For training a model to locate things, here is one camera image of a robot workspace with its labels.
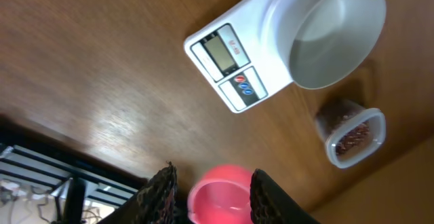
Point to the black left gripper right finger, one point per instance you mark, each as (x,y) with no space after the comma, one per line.
(270,204)

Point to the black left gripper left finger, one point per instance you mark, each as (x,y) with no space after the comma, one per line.
(154,203)

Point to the pink measuring scoop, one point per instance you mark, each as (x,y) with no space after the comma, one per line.
(221,196)

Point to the white digital kitchen scale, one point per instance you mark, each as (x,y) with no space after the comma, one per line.
(244,53)

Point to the black metal rack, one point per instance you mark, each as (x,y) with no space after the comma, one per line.
(69,188)

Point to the clear plastic bean container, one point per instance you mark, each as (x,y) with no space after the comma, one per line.
(338,117)

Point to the red adzuki beans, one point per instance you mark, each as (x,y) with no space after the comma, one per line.
(354,138)

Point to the white plastic bowl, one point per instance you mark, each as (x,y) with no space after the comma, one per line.
(322,41)

